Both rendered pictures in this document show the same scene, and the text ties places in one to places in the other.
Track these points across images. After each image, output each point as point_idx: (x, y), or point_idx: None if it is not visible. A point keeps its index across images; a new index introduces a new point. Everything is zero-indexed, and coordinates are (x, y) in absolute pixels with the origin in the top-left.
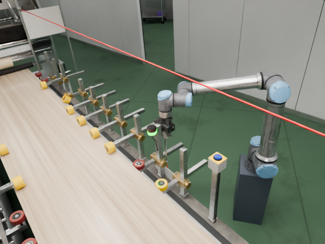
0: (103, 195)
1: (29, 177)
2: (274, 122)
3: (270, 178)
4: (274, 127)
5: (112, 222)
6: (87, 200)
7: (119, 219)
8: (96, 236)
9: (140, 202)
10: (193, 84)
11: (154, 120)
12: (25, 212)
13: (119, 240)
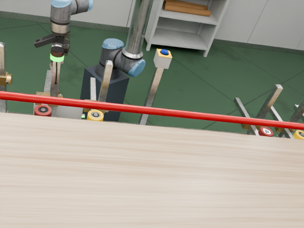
0: (56, 163)
1: None
2: (148, 14)
3: (127, 78)
4: (147, 19)
5: (106, 175)
6: (45, 180)
7: (107, 168)
8: (111, 197)
9: (102, 141)
10: None
11: (35, 43)
12: None
13: (133, 182)
